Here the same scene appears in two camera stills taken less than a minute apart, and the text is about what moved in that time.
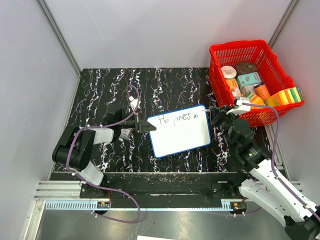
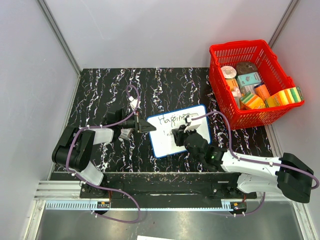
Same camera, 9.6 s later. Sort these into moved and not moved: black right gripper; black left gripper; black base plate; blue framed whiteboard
Moved: black right gripper
Not moved: black left gripper; blue framed whiteboard; black base plate
